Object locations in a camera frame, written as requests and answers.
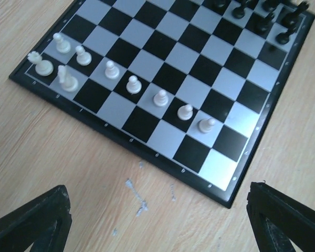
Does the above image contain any white knight piece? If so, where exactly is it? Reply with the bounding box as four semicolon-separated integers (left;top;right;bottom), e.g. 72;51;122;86
57;65;78;92

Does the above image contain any white pawn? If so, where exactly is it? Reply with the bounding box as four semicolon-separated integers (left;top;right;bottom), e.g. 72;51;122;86
104;60;120;79
76;46;92;66
198;118;215;133
177;104;193;121
53;33;71;54
126;75;142;94
153;89;169;107

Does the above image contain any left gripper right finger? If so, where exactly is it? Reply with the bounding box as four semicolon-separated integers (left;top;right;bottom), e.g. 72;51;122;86
246;182;315;251

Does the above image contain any white rook piece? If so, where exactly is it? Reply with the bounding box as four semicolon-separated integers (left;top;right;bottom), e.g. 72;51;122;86
27;51;54;76

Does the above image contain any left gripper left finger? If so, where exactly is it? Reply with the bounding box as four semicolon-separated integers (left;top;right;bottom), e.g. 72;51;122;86
0;185;72;251

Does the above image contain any black magnetic chess board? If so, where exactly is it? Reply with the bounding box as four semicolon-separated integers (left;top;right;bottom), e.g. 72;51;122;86
10;0;315;208

